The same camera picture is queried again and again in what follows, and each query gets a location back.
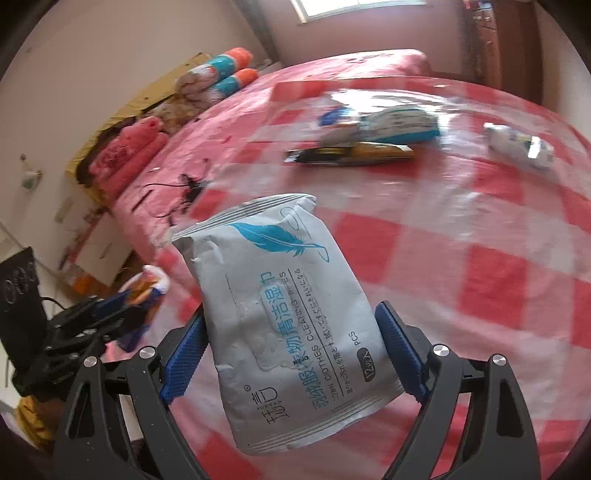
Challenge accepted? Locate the white squeezed tube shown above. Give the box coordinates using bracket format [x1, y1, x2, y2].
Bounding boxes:
[482, 122, 555, 169]

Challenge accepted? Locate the black charger with cable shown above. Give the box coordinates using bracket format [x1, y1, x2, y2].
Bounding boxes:
[134, 173, 211, 227]

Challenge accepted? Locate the teal white packet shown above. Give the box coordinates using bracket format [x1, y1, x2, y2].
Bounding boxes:
[358, 105, 441, 144]

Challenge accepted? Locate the yellow black wrapper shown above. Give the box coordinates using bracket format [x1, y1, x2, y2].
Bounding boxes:
[283, 141, 416, 168]

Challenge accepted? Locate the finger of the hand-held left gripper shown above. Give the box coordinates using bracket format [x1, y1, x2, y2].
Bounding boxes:
[105, 310, 160, 352]
[90, 291, 139, 320]

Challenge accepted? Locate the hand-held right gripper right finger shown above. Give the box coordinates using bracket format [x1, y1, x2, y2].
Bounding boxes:
[374, 301, 541, 480]

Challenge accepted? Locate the orange blue snack packet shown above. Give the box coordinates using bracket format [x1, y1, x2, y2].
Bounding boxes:
[122, 265, 171, 324]

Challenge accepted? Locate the grey wet wipes packet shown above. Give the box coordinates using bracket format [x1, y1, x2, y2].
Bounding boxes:
[171, 193, 404, 457]

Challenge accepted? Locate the small blue wrapper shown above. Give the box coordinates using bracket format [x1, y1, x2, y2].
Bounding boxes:
[318, 105, 354, 126]

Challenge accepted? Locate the window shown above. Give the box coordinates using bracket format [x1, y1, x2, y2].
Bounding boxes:
[291, 0, 426, 24]

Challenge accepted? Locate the black printed board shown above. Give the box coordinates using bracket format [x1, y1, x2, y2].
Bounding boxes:
[0, 247, 49, 370]

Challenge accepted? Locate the teal orange rolled pillow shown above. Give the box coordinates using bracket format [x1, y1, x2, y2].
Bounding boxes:
[185, 68, 259, 112]
[178, 46, 254, 90]

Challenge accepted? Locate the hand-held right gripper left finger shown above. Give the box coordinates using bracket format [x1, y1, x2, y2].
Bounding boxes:
[53, 305, 218, 480]

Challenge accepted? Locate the white bedside cabinet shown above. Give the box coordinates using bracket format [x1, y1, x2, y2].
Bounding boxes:
[69, 210, 137, 287]

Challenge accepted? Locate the wooden cabinet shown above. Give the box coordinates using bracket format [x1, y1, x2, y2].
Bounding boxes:
[462, 0, 541, 93]

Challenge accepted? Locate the red checkered tablecloth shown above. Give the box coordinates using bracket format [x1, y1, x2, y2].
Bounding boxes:
[104, 76, 591, 480]

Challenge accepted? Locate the pink folded quilt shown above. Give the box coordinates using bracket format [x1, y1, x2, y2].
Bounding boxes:
[88, 115, 164, 183]
[99, 134, 168, 204]

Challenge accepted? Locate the yellow cloth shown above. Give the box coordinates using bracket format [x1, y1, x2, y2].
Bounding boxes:
[16, 394, 58, 450]

